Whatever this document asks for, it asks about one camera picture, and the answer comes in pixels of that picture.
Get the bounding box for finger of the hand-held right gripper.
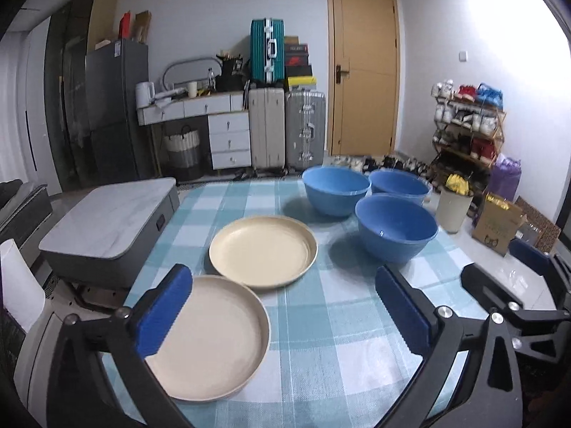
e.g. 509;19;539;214
509;237;571;313
460;264;571;366

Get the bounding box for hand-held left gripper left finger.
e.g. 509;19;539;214
47;264;193;428

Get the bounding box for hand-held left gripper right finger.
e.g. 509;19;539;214
375;264;522;428

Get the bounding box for beige plate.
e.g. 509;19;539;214
145;275;271;403

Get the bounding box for blue bowl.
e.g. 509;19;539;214
355;195;439;265
302;166;372;217
368;169;431;208

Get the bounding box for cream plate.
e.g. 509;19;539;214
209;215;319;290

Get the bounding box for brown patterned box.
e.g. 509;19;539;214
515;196;562;254

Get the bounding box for brown cardboard box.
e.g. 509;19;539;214
472;193;527;257

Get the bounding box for teal checkered tablecloth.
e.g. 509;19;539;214
102;178;491;428

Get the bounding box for cream trash bin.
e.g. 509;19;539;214
435;185;475;235

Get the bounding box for purple plastic bag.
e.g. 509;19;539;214
490;156;522;203

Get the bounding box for yellow plastic bag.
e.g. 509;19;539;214
446;174;469;197

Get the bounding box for marble top coffee table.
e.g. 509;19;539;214
39;177;180;288

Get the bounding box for red shoes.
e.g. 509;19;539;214
470;138;497;161

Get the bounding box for wooden shoe rack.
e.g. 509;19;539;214
430;93;507;188

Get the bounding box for group of assorted shoes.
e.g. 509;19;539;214
330;154;435;183

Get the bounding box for white folded sheet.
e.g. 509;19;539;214
0;238;47;333

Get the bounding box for woven laundry basket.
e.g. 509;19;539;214
163;126;201;181

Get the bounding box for dark sofa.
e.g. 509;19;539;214
0;179;54;250

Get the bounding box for white dresser with drawers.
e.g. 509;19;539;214
136;91;251;171

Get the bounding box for grey refrigerator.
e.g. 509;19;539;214
85;39;157;183

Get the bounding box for silver suitcase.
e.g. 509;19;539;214
284;90;326;172

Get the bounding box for beige suitcase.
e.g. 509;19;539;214
247;87;286;174

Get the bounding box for wooden door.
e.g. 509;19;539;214
327;0;401;158

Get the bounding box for dark tall cabinet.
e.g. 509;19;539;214
45;0;119;192

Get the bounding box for oval mirror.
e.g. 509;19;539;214
161;56;222;92

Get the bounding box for black bag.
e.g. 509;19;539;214
215;53;245;92

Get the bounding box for stack of shoe boxes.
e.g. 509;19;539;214
284;36;317;91

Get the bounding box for teal suitcase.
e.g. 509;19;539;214
250;18;286;85

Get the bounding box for brown cardboard piece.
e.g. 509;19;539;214
134;10;152;44

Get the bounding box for red box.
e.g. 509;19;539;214
118;11;135;41

